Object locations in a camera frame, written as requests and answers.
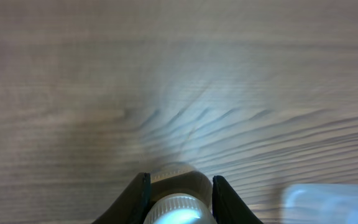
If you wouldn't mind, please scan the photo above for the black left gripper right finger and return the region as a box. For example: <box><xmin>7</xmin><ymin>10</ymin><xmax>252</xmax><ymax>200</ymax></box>
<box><xmin>212</xmin><ymin>175</ymin><xmax>263</xmax><ymax>224</ymax></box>

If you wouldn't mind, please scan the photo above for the dark bottle white cap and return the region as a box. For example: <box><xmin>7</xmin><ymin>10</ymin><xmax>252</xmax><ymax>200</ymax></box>
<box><xmin>144</xmin><ymin>162</ymin><xmax>216</xmax><ymax>224</ymax></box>

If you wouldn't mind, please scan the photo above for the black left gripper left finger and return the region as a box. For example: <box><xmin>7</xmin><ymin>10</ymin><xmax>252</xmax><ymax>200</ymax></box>
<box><xmin>92</xmin><ymin>172</ymin><xmax>151</xmax><ymax>224</ymax></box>

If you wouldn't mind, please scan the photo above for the clear plastic container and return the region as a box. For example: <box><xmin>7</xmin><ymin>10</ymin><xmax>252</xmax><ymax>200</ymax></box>
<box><xmin>281</xmin><ymin>184</ymin><xmax>358</xmax><ymax>224</ymax></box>

